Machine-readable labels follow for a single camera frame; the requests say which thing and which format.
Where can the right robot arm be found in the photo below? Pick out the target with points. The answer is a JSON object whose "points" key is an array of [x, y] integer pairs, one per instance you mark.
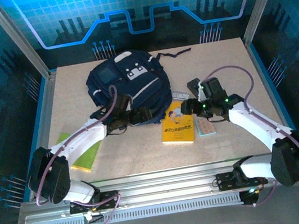
{"points": [[254, 124]]}

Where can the blue table edge strip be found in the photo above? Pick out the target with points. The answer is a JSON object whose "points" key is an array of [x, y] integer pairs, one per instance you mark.
{"points": [[36, 135], [274, 92]]}

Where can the black controller box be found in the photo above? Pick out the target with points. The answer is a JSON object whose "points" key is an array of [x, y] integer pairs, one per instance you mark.
{"points": [[248, 198]]}

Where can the aluminium frame post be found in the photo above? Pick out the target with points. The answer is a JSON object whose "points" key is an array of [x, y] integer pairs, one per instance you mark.
{"points": [[262, 0], [19, 44]]}

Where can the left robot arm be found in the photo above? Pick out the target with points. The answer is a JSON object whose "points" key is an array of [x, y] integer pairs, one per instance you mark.
{"points": [[85, 136]]}

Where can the yellow book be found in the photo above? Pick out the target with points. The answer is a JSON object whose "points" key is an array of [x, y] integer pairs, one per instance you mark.
{"points": [[177, 127]]}

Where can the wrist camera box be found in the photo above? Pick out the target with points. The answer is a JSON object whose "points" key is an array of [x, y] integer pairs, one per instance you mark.
{"points": [[122, 103], [215, 87]]}

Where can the aluminium mounting rail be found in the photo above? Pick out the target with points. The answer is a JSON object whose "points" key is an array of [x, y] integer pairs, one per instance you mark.
{"points": [[163, 183]]}

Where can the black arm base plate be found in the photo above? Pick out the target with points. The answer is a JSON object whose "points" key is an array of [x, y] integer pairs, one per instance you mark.
{"points": [[109, 199], [226, 180]]}

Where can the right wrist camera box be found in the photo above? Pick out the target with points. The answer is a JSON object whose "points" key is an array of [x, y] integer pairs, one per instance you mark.
{"points": [[215, 87]]}

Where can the navy blue backpack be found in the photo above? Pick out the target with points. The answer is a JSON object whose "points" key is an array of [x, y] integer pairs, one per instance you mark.
{"points": [[139, 85]]}

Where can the green book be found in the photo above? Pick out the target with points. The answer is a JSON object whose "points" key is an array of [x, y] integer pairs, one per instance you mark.
{"points": [[87, 158]]}

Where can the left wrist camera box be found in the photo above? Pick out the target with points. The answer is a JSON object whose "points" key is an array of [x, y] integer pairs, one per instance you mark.
{"points": [[122, 103]]}

